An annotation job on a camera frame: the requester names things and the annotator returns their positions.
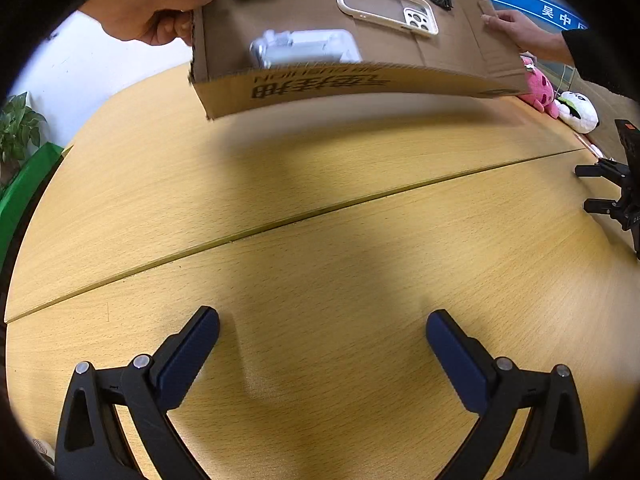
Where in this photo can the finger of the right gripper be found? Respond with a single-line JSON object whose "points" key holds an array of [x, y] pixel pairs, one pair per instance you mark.
{"points": [[608, 208], [605, 168]]}

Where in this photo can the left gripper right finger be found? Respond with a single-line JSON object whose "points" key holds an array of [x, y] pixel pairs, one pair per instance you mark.
{"points": [[553, 442]]}

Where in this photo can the black forearm sleeve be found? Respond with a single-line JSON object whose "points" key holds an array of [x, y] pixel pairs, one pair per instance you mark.
{"points": [[615, 68]]}

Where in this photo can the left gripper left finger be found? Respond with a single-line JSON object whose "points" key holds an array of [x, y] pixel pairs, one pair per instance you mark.
{"points": [[91, 443]]}

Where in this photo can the green potted plant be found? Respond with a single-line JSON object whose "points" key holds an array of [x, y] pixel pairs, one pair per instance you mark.
{"points": [[20, 129]]}

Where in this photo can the brown cardboard box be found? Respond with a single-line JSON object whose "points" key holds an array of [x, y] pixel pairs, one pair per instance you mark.
{"points": [[464, 59]]}

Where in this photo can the person's right hand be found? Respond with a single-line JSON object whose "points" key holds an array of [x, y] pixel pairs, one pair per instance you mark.
{"points": [[528, 36]]}

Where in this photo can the white folding phone stand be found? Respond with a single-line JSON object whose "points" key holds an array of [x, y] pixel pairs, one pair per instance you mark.
{"points": [[328, 46]]}

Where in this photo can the clear white phone case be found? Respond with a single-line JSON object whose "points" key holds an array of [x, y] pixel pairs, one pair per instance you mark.
{"points": [[416, 16]]}

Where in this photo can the pink plush toy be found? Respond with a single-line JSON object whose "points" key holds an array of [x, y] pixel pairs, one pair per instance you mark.
{"points": [[540, 94]]}

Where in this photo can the white panda plush toy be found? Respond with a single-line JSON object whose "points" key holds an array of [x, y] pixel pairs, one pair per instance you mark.
{"points": [[577, 111]]}

